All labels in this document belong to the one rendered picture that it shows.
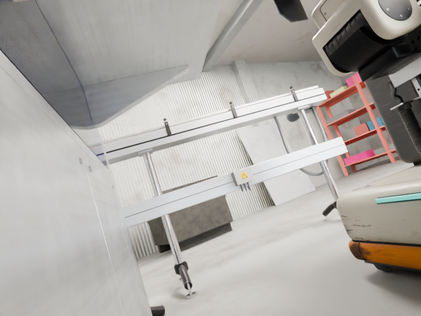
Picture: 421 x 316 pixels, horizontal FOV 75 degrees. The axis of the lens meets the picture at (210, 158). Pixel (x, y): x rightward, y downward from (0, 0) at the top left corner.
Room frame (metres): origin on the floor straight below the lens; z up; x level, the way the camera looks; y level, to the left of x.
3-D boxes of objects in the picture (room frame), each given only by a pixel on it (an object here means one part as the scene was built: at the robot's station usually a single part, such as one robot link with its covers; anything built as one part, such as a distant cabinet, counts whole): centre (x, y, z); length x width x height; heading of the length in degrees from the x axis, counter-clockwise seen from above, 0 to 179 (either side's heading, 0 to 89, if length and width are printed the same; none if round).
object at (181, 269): (1.67, 0.37, 0.07); 0.50 x 0.08 x 0.14; 15
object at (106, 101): (0.82, 0.14, 0.80); 0.34 x 0.03 x 0.13; 105
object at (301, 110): (1.95, -0.74, 0.46); 0.09 x 0.09 x 0.77; 15
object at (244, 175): (1.74, -0.16, 0.50); 0.12 x 0.05 x 0.09; 105
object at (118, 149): (1.77, -0.01, 0.92); 1.90 x 0.15 x 0.16; 105
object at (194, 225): (3.87, 0.59, 0.37); 1.08 x 0.89 x 0.74; 32
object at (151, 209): (1.80, -0.16, 0.49); 1.60 x 0.08 x 0.12; 105
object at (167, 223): (1.67, 0.37, 0.46); 0.09 x 0.09 x 0.77; 15
